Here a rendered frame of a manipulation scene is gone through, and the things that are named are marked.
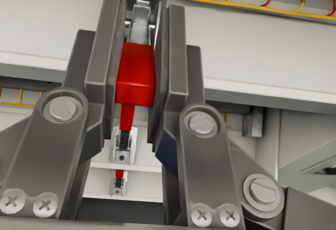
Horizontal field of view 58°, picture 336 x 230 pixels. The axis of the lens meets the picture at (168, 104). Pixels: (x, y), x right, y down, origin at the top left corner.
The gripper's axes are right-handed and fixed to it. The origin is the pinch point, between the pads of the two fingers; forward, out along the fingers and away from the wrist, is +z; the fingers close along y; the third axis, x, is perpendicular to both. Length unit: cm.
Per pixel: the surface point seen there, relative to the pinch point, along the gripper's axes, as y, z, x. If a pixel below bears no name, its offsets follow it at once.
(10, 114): -12.4, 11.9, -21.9
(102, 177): -2.7, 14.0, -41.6
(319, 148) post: 16.2, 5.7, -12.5
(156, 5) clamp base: 0.7, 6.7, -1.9
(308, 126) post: 16.0, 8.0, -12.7
